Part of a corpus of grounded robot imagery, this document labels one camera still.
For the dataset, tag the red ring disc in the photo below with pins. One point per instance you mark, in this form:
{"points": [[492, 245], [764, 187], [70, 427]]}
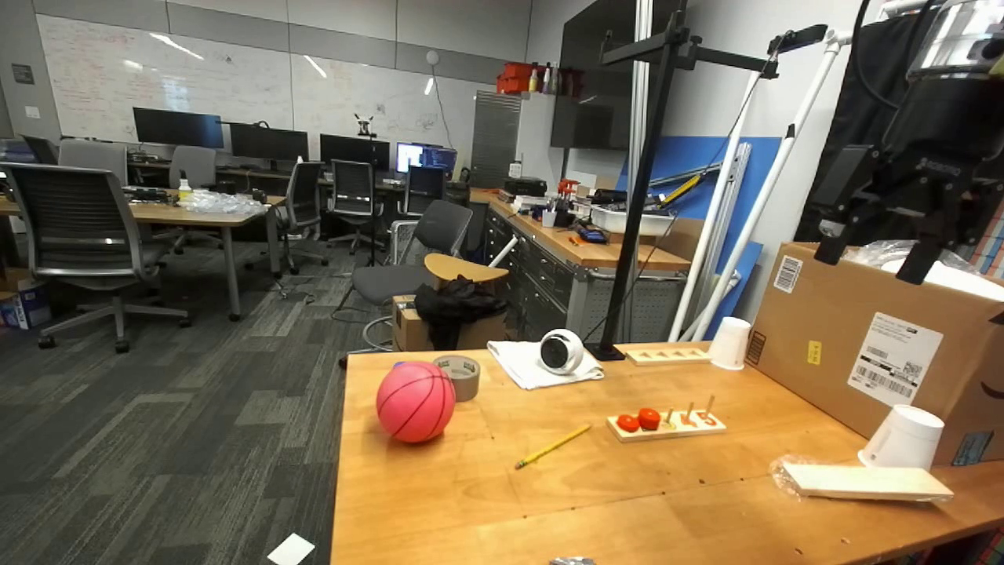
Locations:
{"points": [[647, 419], [628, 423]]}

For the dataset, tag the white paper cup far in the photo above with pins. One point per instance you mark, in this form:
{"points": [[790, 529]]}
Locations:
{"points": [[728, 347]]}

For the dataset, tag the white paper cup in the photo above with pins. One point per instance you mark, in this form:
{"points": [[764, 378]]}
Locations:
{"points": [[728, 347], [907, 438]]}

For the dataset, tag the wooden stool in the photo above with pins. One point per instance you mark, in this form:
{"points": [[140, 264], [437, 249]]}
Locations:
{"points": [[447, 268]]}

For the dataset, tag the long workbench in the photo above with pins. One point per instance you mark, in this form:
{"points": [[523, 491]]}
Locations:
{"points": [[564, 279]]}

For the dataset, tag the grey tape roll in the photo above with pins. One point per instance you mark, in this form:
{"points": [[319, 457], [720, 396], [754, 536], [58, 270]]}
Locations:
{"points": [[461, 373]]}

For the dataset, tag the pink basketball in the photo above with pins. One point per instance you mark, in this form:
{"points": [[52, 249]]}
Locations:
{"points": [[414, 403]]}

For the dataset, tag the yellow pencil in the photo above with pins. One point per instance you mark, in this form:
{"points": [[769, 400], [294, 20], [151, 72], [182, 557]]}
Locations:
{"points": [[554, 447]]}

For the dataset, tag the wooden office desk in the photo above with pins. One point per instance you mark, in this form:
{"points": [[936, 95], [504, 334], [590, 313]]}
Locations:
{"points": [[224, 225]]}

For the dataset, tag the black computer monitor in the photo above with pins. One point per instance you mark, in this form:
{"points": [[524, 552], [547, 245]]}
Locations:
{"points": [[253, 139], [175, 128]]}

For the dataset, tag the large cardboard box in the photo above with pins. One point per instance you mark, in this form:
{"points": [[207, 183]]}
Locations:
{"points": [[859, 339]]}

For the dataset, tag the white board in plastic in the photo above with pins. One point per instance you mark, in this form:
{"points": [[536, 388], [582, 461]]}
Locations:
{"points": [[856, 481]]}

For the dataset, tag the grey office chair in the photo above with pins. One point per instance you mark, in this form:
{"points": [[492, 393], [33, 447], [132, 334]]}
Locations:
{"points": [[83, 233]]}

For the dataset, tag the white paper cup near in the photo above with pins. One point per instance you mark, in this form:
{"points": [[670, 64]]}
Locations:
{"points": [[907, 438]]}

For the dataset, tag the white round camera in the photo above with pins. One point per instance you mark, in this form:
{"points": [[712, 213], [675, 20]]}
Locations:
{"points": [[560, 354]]}

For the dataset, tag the black camera stand pole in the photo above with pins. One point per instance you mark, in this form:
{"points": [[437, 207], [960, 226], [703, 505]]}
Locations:
{"points": [[672, 49]]}

